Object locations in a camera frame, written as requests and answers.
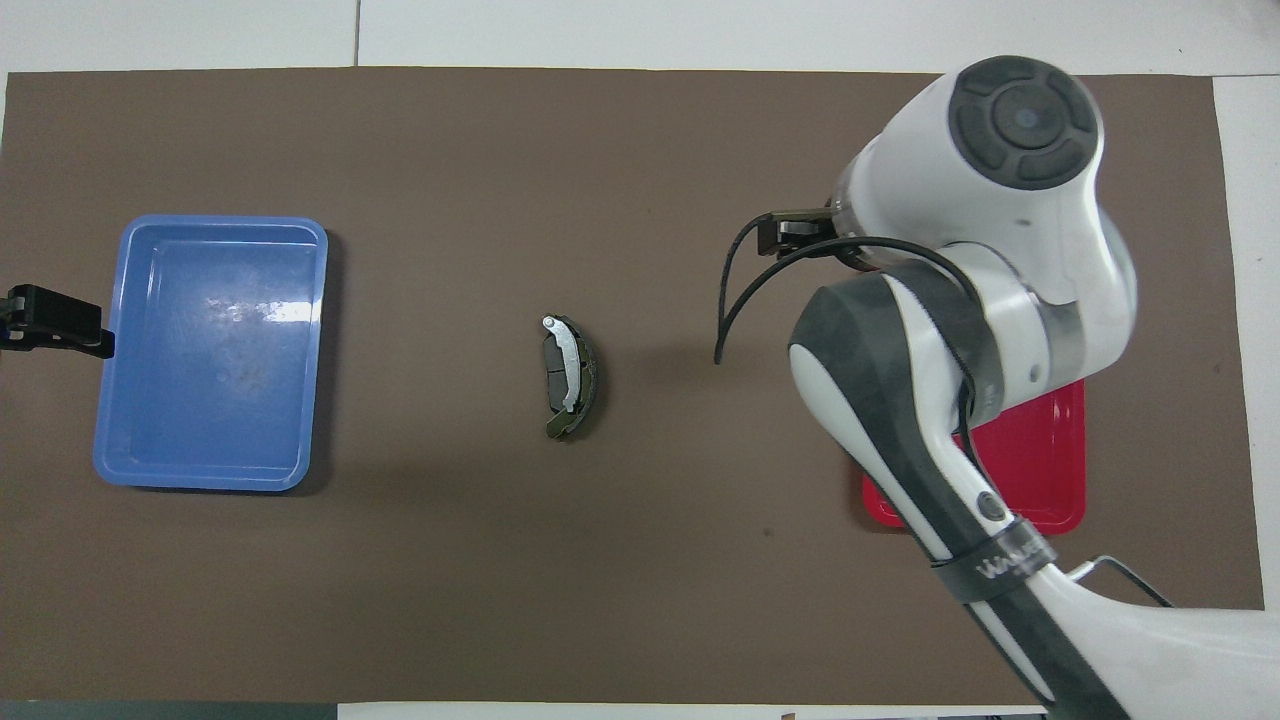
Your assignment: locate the blue plastic tray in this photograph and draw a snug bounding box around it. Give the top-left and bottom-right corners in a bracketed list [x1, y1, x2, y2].
[93, 214, 330, 492]

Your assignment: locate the brown table mat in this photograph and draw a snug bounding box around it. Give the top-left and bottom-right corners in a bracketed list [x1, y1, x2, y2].
[0, 67, 1263, 706]

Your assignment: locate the thin right arm cable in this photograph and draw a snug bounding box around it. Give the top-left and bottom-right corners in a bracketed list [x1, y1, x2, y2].
[1072, 554, 1173, 609]

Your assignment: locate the plain grey brake pad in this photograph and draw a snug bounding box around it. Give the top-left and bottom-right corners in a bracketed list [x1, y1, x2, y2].
[545, 325, 602, 442]

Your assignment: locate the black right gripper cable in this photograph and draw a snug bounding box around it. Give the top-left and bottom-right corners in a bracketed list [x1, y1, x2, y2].
[713, 214, 1003, 433]

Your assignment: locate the red plastic tray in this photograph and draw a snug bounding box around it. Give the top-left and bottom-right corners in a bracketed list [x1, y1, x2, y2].
[862, 378, 1088, 536]

